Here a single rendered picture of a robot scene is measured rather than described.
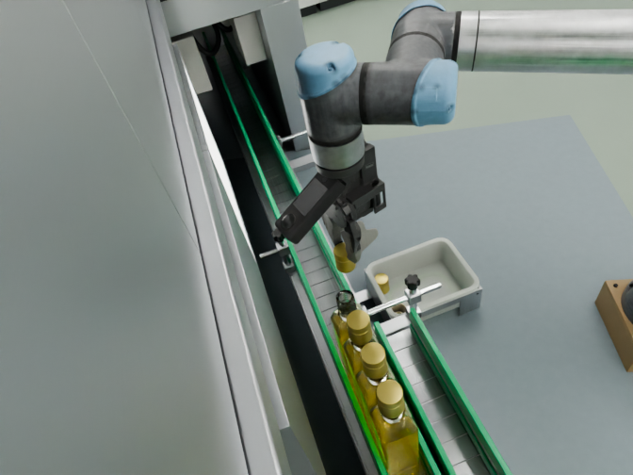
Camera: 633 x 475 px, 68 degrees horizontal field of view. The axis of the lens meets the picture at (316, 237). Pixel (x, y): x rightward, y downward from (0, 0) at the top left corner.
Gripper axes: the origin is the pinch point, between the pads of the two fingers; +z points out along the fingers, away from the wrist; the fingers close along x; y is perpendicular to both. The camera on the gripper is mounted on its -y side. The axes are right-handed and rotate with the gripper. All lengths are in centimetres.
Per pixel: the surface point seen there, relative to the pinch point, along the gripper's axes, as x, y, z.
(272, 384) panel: -23.2, -23.0, -19.2
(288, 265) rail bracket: 22.7, -3.0, 22.7
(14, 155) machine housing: -30, -27, -54
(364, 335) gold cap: -15.6, -7.7, -1.3
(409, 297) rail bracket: -5.7, 9.2, 16.0
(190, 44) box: 94, 12, -3
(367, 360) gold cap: -20.0, -10.2, -3.4
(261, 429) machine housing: -29.9, -25.9, -26.7
